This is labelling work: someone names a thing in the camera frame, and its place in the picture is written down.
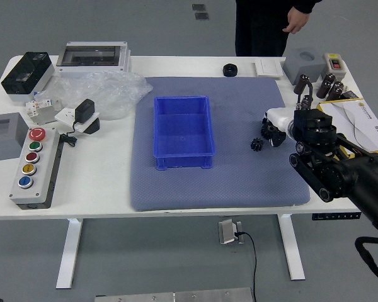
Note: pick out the person's left hand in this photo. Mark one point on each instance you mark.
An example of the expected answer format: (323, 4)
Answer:
(297, 20)

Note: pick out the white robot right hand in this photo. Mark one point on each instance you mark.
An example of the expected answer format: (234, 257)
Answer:
(278, 116)

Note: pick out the big black gear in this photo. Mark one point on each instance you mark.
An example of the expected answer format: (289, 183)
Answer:
(266, 129)

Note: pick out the small black gear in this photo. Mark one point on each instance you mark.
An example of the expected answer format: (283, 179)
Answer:
(257, 145)

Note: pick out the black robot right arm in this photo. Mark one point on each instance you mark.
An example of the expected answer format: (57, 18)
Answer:
(349, 176)

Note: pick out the black round nut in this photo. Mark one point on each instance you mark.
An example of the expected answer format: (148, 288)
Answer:
(230, 70)

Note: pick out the blue plastic box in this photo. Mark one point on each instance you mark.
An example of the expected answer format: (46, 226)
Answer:
(182, 135)

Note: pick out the metal floor socket box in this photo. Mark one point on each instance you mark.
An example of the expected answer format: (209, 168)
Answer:
(226, 232)

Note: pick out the grey distribution box clear window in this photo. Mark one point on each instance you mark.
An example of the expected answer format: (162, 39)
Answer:
(91, 58)

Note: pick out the person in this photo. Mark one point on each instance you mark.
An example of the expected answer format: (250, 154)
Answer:
(261, 28)

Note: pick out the grey block with round hole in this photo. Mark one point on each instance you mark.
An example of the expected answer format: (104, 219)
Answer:
(302, 64)

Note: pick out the small black flat module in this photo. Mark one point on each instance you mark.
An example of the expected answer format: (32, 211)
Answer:
(350, 95)

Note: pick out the grey-blue padded mat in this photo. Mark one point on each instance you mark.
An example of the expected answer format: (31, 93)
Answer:
(239, 182)

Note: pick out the yellow and white carton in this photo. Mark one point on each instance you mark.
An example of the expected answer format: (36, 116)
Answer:
(365, 119)

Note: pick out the white table leg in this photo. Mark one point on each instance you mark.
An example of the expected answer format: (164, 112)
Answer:
(69, 251)
(291, 248)

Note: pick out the grey floor cover plate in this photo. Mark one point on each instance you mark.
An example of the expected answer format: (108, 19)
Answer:
(201, 16)
(198, 7)

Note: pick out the black table height controller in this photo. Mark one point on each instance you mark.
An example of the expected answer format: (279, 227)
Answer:
(334, 216)

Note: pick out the grey five-button control station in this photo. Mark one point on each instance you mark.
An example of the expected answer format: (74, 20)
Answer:
(34, 176)

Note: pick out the grey block with square hole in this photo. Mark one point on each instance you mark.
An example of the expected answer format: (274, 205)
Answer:
(9, 138)

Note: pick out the clear plastic bag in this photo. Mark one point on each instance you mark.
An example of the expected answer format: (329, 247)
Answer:
(113, 91)

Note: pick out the silver metal plate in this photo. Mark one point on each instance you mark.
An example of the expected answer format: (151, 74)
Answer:
(176, 296)

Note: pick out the black socket base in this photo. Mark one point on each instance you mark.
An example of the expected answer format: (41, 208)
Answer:
(94, 127)

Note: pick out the grey metal mounting plate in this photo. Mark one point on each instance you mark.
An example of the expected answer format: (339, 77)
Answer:
(45, 119)

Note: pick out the black power adapter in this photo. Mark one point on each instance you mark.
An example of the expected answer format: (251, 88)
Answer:
(84, 110)

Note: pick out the white socket plate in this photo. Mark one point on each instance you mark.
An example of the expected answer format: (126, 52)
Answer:
(64, 115)

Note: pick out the white circuit breaker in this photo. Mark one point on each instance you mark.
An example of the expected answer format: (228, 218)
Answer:
(39, 105)

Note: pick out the white wall switch panel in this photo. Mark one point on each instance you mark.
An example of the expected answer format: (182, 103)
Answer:
(268, 68)

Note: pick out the beige switch box red button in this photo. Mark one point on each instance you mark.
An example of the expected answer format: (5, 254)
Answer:
(334, 64)

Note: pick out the black lidded enclosure box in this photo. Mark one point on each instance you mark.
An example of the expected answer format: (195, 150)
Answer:
(25, 74)

